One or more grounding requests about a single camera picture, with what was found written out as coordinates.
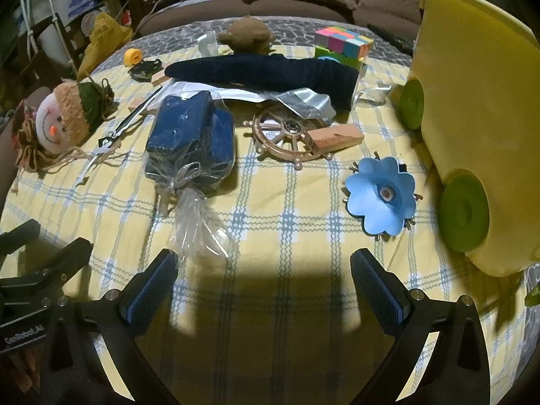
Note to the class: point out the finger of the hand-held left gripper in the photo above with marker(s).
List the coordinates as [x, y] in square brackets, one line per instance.
[23, 231]
[67, 259]

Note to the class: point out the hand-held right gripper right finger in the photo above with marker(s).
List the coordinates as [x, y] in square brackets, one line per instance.
[379, 299]

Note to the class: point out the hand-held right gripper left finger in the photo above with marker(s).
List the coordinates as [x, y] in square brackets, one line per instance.
[147, 291]

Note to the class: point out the silver sword letter opener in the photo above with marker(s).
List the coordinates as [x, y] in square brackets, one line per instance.
[126, 123]

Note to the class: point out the wooden block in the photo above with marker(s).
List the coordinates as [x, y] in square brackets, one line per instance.
[162, 79]
[137, 102]
[333, 137]

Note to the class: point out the copper ship wheel ornament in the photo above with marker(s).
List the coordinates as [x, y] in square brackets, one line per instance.
[290, 126]

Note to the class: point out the yellow storage bin green wheels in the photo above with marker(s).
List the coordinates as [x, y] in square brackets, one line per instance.
[485, 93]

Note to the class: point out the dark printed cloth cap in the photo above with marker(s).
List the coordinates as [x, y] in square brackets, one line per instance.
[261, 76]

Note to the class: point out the grey stone-pattern desktop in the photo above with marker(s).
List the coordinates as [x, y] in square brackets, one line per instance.
[295, 33]

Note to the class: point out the blue flower-shaped ornament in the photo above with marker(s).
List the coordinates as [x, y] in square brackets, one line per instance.
[375, 202]

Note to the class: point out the yellow checked tablecloth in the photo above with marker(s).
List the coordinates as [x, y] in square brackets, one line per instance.
[274, 228]

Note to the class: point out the small black board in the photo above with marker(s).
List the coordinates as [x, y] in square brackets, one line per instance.
[145, 69]

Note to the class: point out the yellow tape roll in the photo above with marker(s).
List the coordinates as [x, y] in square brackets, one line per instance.
[133, 57]

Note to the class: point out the clear plastic wrap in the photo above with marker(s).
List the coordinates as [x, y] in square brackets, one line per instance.
[303, 101]

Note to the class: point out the yellow bag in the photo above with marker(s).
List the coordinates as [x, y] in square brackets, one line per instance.
[103, 33]

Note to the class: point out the white plastic package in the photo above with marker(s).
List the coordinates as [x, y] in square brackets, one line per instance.
[236, 93]

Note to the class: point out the green pink puzzle cube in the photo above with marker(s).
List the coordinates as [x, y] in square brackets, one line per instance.
[325, 64]

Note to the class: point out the colourful puzzle cube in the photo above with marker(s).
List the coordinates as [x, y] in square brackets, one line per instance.
[344, 42]

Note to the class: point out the black remote control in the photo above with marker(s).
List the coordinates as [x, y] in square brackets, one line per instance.
[388, 36]

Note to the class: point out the brown plush bear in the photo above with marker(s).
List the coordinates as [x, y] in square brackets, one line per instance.
[244, 33]

